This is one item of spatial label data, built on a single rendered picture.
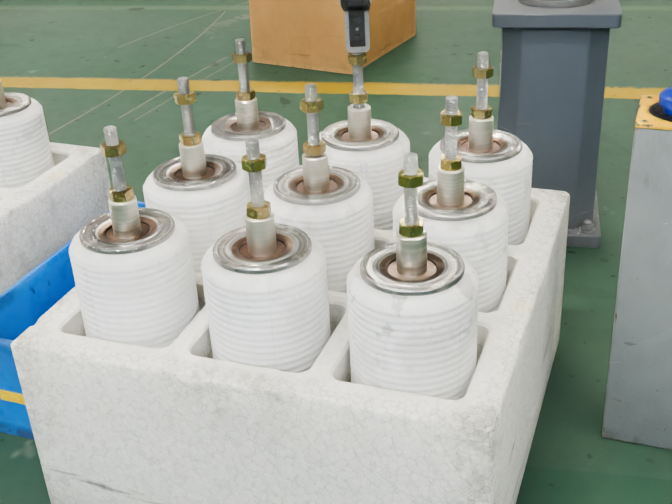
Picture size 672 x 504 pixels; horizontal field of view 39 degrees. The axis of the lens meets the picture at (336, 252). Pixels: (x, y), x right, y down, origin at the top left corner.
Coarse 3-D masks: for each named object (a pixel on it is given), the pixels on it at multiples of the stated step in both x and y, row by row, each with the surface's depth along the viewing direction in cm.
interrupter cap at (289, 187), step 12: (300, 168) 85; (336, 168) 84; (276, 180) 83; (288, 180) 83; (300, 180) 83; (336, 180) 83; (348, 180) 82; (276, 192) 81; (288, 192) 81; (300, 192) 81; (312, 192) 81; (324, 192) 81; (336, 192) 80; (348, 192) 80; (300, 204) 79; (312, 204) 79; (324, 204) 79
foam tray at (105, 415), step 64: (512, 256) 84; (64, 320) 78; (192, 320) 77; (512, 320) 75; (64, 384) 76; (128, 384) 73; (192, 384) 71; (256, 384) 69; (320, 384) 69; (512, 384) 70; (64, 448) 80; (128, 448) 77; (192, 448) 74; (256, 448) 72; (320, 448) 70; (384, 448) 67; (448, 448) 65; (512, 448) 75
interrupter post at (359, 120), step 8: (352, 104) 91; (352, 112) 90; (360, 112) 90; (368, 112) 90; (352, 120) 90; (360, 120) 90; (368, 120) 90; (352, 128) 91; (360, 128) 90; (368, 128) 91; (352, 136) 91; (360, 136) 91; (368, 136) 91
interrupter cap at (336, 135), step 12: (372, 120) 94; (324, 132) 92; (336, 132) 92; (348, 132) 93; (372, 132) 93; (384, 132) 92; (396, 132) 91; (336, 144) 89; (348, 144) 89; (360, 144) 89; (372, 144) 89; (384, 144) 89
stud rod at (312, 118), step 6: (306, 84) 78; (312, 84) 78; (306, 90) 78; (312, 90) 78; (306, 96) 78; (312, 96) 78; (306, 114) 79; (312, 114) 79; (312, 120) 79; (312, 126) 79; (318, 126) 79; (312, 132) 79; (318, 132) 80; (312, 138) 80; (318, 138) 80; (312, 144) 80; (312, 156) 80
